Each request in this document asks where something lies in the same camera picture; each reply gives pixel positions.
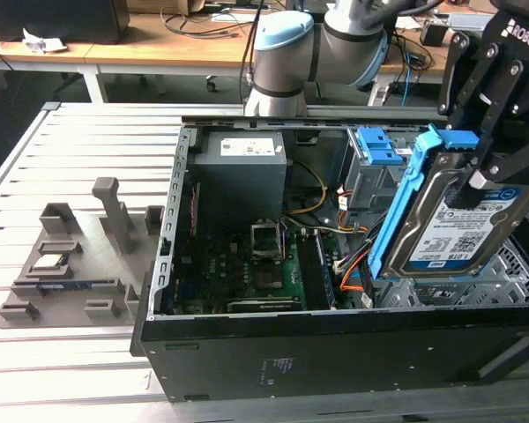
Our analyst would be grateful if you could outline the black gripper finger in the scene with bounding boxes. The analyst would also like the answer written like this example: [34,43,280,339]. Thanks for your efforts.
[437,30,500,131]
[456,60,529,209]

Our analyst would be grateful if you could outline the hard disk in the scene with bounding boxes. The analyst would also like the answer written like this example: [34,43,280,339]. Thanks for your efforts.
[368,124,529,281]

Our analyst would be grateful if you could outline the grey metal disk bay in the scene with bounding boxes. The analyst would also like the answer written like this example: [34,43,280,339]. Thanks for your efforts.
[374,259,529,309]

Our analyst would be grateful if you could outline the small black box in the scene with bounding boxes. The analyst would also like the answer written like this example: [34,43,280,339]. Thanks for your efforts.
[420,24,451,48]

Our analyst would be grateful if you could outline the silver flat device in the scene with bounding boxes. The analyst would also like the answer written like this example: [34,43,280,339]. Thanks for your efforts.
[447,11,497,31]

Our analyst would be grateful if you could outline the white power strip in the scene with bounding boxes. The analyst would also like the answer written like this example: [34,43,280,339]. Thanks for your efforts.
[369,83,391,107]

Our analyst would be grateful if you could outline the black desktop tower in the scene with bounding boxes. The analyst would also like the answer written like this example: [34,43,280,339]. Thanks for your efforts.
[381,12,399,49]

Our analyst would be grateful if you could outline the grey metal drive cage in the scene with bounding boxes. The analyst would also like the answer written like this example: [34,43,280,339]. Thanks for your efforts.
[341,127,418,212]

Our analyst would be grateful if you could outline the blue carrier in cage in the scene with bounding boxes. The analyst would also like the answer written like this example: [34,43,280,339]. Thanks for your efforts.
[354,126,414,167]

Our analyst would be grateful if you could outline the installed blue RAM stick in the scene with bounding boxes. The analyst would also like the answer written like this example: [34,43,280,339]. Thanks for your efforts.
[315,231,338,308]

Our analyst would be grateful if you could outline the black RAM slot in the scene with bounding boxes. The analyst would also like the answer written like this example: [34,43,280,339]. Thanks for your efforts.
[295,233,315,309]
[304,233,325,309]

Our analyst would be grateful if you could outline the green motherboard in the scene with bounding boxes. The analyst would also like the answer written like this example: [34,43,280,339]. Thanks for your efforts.
[171,211,336,314]

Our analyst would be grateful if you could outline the metal socket cover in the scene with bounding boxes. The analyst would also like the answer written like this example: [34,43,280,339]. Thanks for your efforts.
[250,219,286,264]

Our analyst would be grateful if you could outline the black open PC case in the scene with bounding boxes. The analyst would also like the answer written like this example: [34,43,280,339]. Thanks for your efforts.
[130,107,529,403]

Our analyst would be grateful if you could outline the CPU socket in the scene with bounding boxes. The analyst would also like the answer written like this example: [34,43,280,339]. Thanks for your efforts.
[254,265,284,291]

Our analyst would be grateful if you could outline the grey power supply unit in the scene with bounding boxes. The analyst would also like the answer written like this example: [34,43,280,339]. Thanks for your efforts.
[187,131,290,230]

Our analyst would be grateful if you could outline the black graphics card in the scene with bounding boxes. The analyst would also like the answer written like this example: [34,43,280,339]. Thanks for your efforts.
[227,297,305,314]

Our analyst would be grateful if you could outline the brown cardboard box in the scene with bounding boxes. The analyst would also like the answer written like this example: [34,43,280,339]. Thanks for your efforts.
[127,0,206,14]

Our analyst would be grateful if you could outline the grey parts rack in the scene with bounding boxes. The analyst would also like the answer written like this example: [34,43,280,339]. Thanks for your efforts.
[0,175,167,330]

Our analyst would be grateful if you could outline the large black box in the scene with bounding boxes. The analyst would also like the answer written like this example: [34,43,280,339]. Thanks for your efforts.
[0,0,131,45]

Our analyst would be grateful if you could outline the crumpled white paper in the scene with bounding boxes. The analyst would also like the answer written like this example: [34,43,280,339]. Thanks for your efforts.
[21,28,68,54]

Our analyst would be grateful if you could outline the silver CPU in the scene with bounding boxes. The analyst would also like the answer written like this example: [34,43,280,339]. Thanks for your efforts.
[31,254,68,271]

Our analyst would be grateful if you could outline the wooden desk white frame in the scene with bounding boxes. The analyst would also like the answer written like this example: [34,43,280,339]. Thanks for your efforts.
[0,11,257,105]
[369,8,490,105]

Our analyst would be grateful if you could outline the blue cable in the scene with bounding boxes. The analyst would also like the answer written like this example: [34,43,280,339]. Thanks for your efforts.
[401,50,414,107]

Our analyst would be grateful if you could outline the black wire bundle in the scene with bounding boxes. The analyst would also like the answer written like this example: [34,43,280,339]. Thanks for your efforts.
[334,219,383,277]

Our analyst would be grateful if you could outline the yellow wire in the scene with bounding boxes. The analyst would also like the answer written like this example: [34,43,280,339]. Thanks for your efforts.
[286,160,328,216]

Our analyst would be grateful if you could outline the orange flat wire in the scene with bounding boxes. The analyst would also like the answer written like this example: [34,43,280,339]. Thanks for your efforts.
[339,249,374,293]

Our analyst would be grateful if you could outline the thin black hanging cable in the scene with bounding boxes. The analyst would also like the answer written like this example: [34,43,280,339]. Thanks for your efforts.
[240,0,266,96]

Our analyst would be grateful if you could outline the black cable coil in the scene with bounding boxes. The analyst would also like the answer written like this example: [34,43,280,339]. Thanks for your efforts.
[160,4,257,41]

